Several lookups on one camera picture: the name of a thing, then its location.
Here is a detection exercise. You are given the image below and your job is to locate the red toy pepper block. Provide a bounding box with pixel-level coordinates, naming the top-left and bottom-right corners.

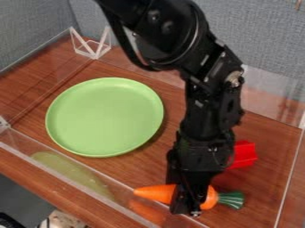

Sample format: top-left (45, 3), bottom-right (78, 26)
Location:
top-left (229, 140), bottom-right (257, 169)

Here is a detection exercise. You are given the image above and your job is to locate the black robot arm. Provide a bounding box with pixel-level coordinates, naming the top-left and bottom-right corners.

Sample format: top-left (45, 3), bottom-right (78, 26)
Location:
top-left (94, 0), bottom-right (245, 216)

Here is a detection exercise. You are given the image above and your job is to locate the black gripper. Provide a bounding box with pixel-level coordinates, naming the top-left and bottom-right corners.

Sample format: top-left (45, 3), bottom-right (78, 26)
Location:
top-left (166, 131), bottom-right (235, 216)

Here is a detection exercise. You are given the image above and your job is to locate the green plastic plate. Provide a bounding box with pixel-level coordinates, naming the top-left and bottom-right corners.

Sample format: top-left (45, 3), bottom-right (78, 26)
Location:
top-left (46, 77), bottom-right (165, 158)

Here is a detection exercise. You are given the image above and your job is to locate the clear acrylic corner bracket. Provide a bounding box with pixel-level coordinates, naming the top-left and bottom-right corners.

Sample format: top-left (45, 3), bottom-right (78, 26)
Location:
top-left (70, 26), bottom-right (113, 60)

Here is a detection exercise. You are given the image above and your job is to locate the orange toy carrot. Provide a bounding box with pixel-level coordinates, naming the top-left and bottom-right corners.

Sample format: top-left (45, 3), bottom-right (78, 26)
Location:
top-left (134, 184), bottom-right (245, 210)

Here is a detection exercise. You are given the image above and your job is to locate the clear acrylic enclosure wall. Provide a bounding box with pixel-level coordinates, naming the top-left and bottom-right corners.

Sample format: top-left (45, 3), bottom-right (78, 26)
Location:
top-left (0, 31), bottom-right (305, 228)

